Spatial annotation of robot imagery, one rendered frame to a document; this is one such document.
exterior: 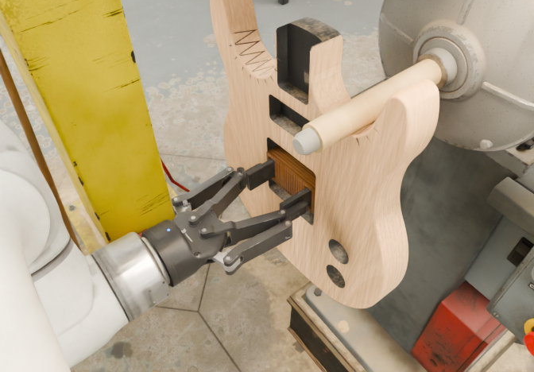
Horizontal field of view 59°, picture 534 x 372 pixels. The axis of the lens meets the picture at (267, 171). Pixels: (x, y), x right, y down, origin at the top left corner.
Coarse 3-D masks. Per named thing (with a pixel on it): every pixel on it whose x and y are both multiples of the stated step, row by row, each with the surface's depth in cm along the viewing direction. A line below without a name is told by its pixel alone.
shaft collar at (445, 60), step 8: (432, 48) 54; (440, 48) 54; (424, 56) 54; (432, 56) 53; (440, 56) 53; (448, 56) 53; (440, 64) 53; (448, 64) 52; (456, 64) 53; (448, 72) 53; (456, 72) 54; (440, 80) 54; (448, 80) 53; (440, 88) 55
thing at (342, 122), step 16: (416, 64) 53; (432, 64) 53; (400, 80) 51; (416, 80) 51; (432, 80) 53; (368, 96) 49; (384, 96) 49; (336, 112) 47; (352, 112) 48; (368, 112) 48; (304, 128) 47; (320, 128) 46; (336, 128) 46; (352, 128) 48; (320, 144) 46
